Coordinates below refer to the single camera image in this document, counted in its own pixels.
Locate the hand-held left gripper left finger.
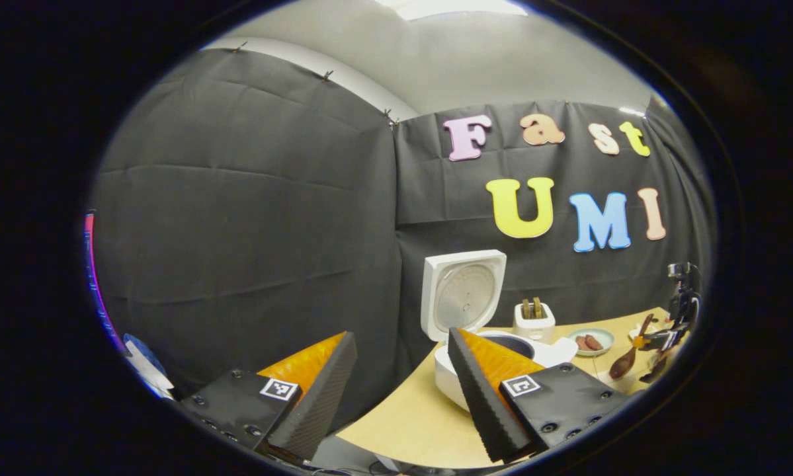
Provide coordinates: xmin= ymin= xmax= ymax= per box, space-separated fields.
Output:
xmin=178 ymin=331 xmax=359 ymax=464

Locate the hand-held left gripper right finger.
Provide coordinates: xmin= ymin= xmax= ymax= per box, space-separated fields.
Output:
xmin=446 ymin=327 xmax=635 ymax=463

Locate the brown wooden spoon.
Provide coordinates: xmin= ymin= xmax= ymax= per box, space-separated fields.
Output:
xmin=608 ymin=313 xmax=655 ymax=381

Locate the white rice cooker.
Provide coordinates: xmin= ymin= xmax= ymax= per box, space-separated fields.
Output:
xmin=421 ymin=249 xmax=579 ymax=413

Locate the pale green plate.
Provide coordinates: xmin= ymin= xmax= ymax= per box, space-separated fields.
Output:
xmin=565 ymin=328 xmax=616 ymax=358

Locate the white toaster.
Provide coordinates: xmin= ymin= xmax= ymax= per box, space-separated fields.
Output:
xmin=513 ymin=297 xmax=557 ymax=345

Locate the blue and white board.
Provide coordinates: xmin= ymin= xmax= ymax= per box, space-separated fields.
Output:
xmin=123 ymin=333 xmax=176 ymax=401

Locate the large ceiling light panel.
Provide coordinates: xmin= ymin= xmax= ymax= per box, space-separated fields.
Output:
xmin=376 ymin=0 xmax=528 ymax=21

